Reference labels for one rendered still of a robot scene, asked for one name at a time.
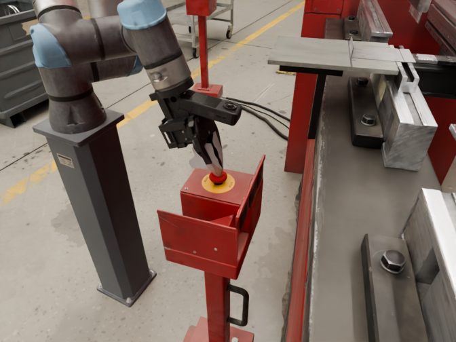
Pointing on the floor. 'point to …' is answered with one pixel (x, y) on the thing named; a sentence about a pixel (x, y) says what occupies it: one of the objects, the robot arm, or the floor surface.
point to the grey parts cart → (176, 17)
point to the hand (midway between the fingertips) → (221, 169)
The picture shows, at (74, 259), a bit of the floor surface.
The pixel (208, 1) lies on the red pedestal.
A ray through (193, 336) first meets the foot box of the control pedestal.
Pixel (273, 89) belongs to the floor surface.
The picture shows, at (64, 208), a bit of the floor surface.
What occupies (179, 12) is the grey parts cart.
